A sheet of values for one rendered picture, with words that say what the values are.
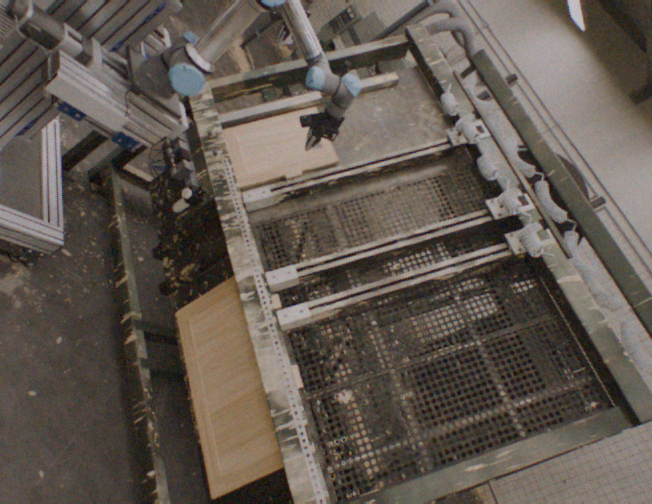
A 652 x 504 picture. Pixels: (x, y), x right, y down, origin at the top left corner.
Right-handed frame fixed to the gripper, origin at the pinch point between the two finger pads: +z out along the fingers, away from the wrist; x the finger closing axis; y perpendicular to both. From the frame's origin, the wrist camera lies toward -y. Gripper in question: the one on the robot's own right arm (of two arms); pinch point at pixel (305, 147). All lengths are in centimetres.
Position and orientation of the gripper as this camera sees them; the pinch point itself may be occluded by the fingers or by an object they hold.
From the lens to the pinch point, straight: 217.4
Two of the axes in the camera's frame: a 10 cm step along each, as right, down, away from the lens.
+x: -2.9, -8.2, 5.0
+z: -4.9, 5.8, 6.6
